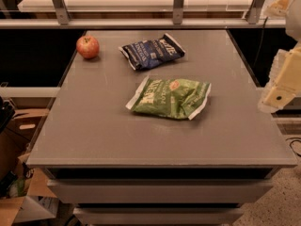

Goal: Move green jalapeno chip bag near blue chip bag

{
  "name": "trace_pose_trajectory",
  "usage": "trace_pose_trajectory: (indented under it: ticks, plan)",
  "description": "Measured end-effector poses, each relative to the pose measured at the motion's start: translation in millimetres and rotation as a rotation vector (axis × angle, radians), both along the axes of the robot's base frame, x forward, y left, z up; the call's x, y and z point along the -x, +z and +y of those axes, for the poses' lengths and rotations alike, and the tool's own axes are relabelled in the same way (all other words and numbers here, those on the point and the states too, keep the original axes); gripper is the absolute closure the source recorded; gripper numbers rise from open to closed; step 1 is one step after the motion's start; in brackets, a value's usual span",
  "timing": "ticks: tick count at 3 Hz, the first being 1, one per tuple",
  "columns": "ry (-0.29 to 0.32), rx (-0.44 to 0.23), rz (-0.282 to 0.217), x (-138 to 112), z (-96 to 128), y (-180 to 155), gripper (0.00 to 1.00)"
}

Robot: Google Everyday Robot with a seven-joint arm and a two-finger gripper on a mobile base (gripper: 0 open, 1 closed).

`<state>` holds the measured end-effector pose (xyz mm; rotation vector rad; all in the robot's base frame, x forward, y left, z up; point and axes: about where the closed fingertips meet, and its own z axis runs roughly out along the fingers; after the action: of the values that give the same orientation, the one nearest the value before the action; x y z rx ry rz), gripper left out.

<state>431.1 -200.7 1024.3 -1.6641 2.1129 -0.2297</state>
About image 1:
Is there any upper grey drawer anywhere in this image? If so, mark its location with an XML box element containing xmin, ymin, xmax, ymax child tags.
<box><xmin>48</xmin><ymin>180</ymin><xmax>273</xmax><ymax>204</ymax></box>

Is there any brown cardboard box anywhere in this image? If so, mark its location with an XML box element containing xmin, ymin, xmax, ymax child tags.
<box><xmin>0</xmin><ymin>108</ymin><xmax>59</xmax><ymax>226</ymax></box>

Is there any blue chip bag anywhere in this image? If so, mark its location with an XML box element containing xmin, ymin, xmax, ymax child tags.
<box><xmin>119</xmin><ymin>33</ymin><xmax>185</xmax><ymax>71</ymax></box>

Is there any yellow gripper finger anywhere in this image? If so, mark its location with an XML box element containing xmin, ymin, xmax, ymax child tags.
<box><xmin>258</xmin><ymin>46</ymin><xmax>301</xmax><ymax>113</ymax></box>

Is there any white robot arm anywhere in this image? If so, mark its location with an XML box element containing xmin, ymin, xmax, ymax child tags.
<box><xmin>258</xmin><ymin>0</ymin><xmax>301</xmax><ymax>113</ymax></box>

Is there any grey drawer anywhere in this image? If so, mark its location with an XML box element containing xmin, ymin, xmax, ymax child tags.
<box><xmin>73</xmin><ymin>208</ymin><xmax>243</xmax><ymax>226</ymax></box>
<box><xmin>48</xmin><ymin>180</ymin><xmax>273</xmax><ymax>204</ymax></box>

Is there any metal window frame rail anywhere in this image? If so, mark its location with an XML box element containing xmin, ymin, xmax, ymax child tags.
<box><xmin>0</xmin><ymin>0</ymin><xmax>285</xmax><ymax>29</ymax></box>

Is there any red apple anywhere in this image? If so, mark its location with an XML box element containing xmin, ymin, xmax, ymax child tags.
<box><xmin>76</xmin><ymin>36</ymin><xmax>100</xmax><ymax>59</ymax></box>

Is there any green jalapeno chip bag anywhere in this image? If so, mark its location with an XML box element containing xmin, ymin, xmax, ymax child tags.
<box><xmin>126</xmin><ymin>76</ymin><xmax>212</xmax><ymax>120</ymax></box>

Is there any lower grey drawer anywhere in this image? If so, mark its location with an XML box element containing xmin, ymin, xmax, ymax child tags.
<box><xmin>73</xmin><ymin>208</ymin><xmax>243</xmax><ymax>226</ymax></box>

